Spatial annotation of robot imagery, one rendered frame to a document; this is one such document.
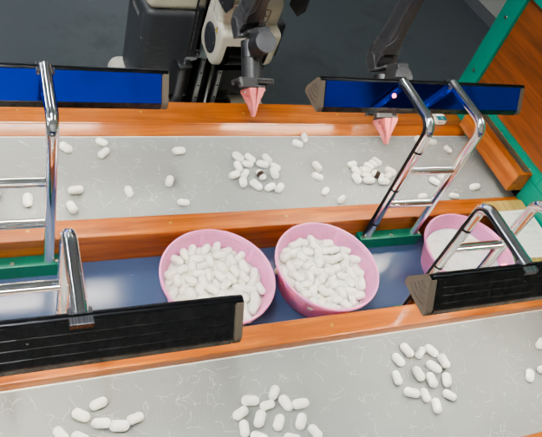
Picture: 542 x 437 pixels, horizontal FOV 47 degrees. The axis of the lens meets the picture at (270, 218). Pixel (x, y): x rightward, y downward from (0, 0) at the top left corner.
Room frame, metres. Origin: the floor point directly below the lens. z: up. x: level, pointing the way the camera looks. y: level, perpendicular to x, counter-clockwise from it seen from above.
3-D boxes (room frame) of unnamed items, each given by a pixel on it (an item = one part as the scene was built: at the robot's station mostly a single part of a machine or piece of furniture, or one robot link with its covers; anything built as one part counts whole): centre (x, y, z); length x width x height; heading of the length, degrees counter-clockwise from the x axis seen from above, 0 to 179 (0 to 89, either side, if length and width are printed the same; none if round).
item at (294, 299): (1.03, -0.17, 0.72); 0.27 x 0.27 x 0.10
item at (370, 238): (1.35, -0.28, 0.90); 0.20 x 0.19 x 0.45; 124
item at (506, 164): (1.72, -0.56, 0.83); 0.30 x 0.06 x 0.07; 34
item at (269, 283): (0.87, 0.06, 0.72); 0.27 x 0.27 x 0.10
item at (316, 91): (1.42, -0.24, 1.08); 0.62 x 0.08 x 0.07; 124
